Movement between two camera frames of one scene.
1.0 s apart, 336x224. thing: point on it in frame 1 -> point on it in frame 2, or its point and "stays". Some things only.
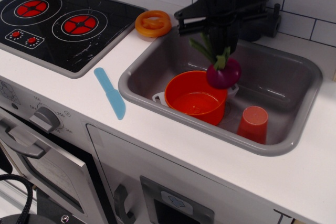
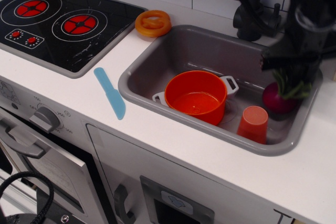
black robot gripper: x=220 y=7 -> x=300 y=53
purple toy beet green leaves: x=224 y=72 -> x=290 y=88
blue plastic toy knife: x=113 y=94 stays
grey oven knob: x=45 y=119 stays
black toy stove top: x=67 y=30 stays
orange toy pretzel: x=153 y=23 stays
